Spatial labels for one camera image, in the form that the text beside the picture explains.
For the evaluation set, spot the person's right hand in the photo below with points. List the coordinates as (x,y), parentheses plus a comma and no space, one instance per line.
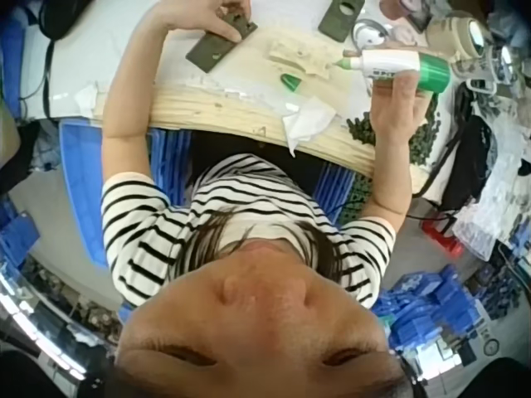
(394,116)

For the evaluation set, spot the person's left hand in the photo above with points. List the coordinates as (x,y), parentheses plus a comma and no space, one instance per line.
(191,14)

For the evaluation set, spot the white and green glue bottle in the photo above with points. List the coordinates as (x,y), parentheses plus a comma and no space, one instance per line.
(398,62)

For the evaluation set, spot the pile of dark green pieces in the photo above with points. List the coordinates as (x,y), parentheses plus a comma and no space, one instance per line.
(421,137)

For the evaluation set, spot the beige ceramic mug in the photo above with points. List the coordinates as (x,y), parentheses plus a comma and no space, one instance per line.
(450,35)

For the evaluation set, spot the black bag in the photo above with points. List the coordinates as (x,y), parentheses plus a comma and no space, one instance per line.
(475,137)

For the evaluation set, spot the dark green plate with hole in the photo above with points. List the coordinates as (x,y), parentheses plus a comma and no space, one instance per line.
(342,18)

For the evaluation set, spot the clear glass jar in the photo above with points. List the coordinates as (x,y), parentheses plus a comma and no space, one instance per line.
(495,64)

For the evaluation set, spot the white crumpled tissue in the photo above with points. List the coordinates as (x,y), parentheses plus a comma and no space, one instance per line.
(309,120)

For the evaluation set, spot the beige wooden model piece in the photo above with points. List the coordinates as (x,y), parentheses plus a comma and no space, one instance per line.
(296,56)

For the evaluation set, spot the green bottle cap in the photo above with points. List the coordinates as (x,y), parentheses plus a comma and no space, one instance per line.
(289,81)

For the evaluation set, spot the green mesh basket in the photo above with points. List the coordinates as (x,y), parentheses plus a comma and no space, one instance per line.
(357,199)

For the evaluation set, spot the white patterned plastic bag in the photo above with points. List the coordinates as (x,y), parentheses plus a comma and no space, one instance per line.
(502,182)

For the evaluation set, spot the red box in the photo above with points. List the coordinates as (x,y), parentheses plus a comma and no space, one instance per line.
(441,234)

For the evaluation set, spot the beige bamboo mat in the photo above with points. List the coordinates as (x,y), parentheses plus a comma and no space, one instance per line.
(207,110)

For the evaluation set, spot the stack of blue packets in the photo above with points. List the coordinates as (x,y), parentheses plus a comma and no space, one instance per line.
(427,302)

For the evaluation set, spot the white paper scrap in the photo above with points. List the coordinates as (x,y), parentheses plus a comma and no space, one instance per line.
(91,97)

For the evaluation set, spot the blue plastic crate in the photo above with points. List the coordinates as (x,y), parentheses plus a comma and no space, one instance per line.
(83,174)

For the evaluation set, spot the black rounded object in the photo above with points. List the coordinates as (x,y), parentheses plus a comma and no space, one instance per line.
(58,16)

